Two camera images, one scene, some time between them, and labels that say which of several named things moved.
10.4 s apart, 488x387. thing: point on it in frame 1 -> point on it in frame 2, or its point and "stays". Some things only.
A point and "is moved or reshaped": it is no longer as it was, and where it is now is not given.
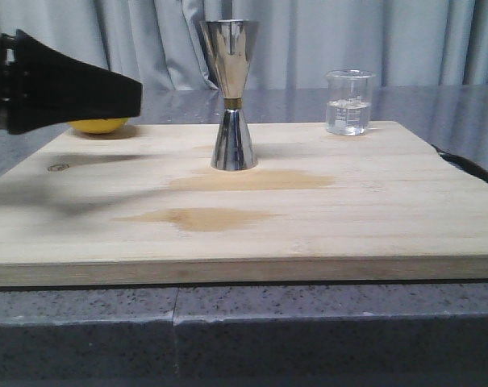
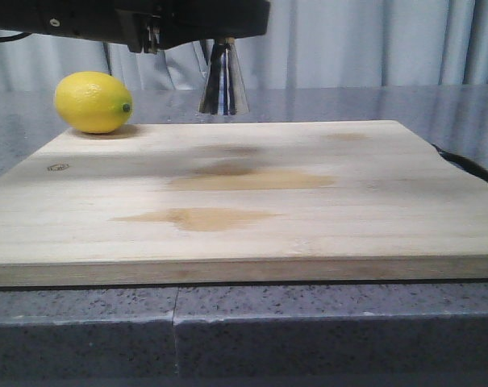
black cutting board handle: (472, 168) stays
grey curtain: (296, 44) stays
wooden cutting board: (144, 208) stays
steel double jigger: (229, 43) is moved or reshaped
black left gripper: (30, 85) -> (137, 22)
